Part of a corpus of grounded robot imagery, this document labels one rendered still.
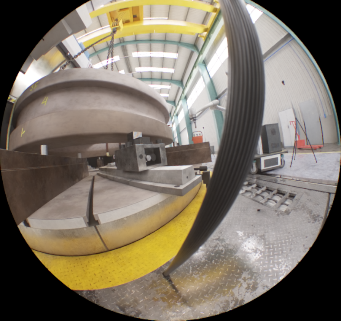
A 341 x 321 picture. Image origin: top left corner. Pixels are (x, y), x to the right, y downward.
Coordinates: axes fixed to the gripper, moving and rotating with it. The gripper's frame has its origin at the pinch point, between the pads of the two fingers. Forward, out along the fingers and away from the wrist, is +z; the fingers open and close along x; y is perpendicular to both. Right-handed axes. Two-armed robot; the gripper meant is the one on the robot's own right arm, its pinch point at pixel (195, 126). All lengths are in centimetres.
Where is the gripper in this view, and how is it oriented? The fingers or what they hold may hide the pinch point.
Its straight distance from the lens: 200.5
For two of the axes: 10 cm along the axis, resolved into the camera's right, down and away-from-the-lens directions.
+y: 9.6, -1.3, -2.5
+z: 1.3, 9.9, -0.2
